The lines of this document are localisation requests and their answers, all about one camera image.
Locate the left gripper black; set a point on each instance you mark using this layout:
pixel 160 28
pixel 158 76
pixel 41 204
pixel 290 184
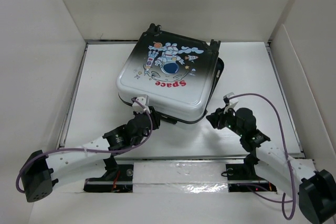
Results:
pixel 154 116

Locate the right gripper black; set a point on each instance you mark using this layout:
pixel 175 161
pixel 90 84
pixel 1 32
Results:
pixel 218 116

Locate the black white space-print suitcase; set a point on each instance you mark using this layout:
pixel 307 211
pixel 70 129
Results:
pixel 178 74

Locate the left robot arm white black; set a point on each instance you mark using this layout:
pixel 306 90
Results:
pixel 44 171

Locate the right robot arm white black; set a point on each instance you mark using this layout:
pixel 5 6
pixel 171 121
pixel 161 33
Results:
pixel 313 190

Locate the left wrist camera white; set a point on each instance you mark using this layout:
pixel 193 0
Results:
pixel 140 103

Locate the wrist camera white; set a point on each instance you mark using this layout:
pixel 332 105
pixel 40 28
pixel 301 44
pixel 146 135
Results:
pixel 140 103
pixel 230 101

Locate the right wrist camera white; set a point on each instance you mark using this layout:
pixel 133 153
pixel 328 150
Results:
pixel 230 101

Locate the aluminium front rail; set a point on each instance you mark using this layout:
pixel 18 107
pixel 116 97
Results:
pixel 170 159

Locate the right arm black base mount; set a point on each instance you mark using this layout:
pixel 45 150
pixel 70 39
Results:
pixel 242 180

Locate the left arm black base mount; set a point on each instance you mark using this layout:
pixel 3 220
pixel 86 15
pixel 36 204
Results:
pixel 118 180

